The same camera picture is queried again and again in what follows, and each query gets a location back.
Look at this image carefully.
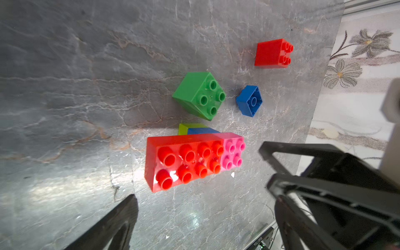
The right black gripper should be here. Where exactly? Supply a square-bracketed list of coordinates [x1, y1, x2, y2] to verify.
[258, 141, 400, 250]

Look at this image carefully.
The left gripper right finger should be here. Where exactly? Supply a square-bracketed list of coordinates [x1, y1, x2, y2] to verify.
[275, 195, 345, 250]

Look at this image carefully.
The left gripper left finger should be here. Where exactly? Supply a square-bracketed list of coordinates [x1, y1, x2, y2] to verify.
[66, 194, 139, 250]

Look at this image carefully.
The long red lego brick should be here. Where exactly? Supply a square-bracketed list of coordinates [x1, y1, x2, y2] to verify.
[144, 134, 225, 193]

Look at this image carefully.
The pink square lego brick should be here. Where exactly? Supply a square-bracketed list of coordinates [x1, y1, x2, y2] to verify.
[216, 132, 246, 172]

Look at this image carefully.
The lime green square lego brick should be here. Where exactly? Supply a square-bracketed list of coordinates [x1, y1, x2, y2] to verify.
[178, 124, 207, 135]

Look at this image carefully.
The upturned blue square lego brick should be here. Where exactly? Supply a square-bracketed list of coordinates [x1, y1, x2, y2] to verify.
[236, 85, 263, 117]

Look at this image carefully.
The red square lego brick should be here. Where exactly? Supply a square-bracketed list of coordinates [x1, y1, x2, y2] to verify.
[255, 39, 294, 69]

